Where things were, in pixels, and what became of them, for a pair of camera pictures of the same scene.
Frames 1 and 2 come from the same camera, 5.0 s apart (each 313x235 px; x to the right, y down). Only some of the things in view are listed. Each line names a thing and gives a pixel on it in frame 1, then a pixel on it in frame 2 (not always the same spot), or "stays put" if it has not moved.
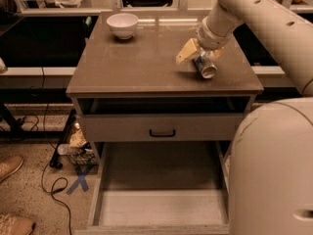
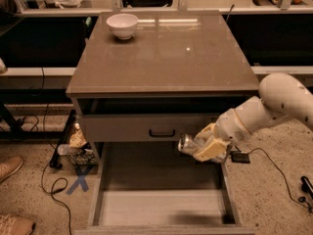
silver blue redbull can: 204,62 -> 187,144
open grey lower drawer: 160,188 stays put
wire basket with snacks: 78,150 stays put
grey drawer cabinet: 128,85 stays put
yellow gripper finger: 217,53 -> 207,132
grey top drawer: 150,127 stays put
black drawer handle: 161,135 stays put
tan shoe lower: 14,224 stays put
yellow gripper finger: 191,47 -> 215,150
